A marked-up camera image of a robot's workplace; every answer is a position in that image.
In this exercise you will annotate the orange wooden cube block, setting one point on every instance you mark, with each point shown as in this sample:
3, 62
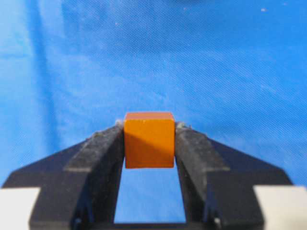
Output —
149, 140

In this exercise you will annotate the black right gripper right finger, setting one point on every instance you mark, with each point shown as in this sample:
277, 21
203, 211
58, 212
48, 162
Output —
217, 182

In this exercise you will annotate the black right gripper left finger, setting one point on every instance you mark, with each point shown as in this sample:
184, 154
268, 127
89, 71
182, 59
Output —
68, 190

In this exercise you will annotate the blue cloth mat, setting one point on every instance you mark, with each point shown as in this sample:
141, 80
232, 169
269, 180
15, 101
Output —
235, 70

